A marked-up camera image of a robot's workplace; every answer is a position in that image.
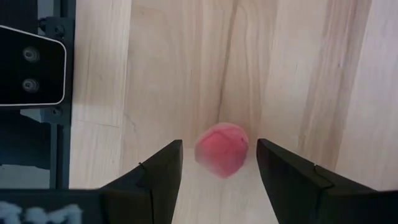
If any black plate with screws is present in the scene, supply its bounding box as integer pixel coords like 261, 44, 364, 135
0, 24, 67, 108

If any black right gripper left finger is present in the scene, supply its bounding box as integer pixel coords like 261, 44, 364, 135
99, 139, 183, 224

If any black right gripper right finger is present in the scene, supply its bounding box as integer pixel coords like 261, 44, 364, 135
256, 138, 398, 224

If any pink peach toy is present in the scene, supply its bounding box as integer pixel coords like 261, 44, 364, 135
195, 122, 249, 179

